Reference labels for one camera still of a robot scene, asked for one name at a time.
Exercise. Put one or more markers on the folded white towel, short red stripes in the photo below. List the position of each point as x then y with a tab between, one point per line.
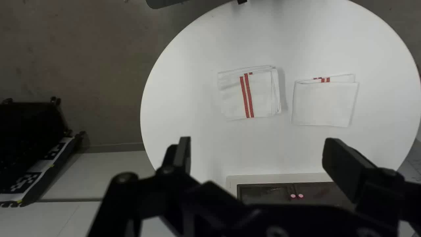
324	103

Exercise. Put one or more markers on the black box with checkered strip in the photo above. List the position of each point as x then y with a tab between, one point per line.
26	138

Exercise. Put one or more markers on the white device with dark panel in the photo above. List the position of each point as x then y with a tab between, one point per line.
263	192

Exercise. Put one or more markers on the folded white towel, long red stripes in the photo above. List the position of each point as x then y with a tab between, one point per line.
260	95

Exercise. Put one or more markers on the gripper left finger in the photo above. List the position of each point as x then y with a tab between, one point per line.
171	184

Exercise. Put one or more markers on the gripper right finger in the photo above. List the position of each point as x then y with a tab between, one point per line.
348	168

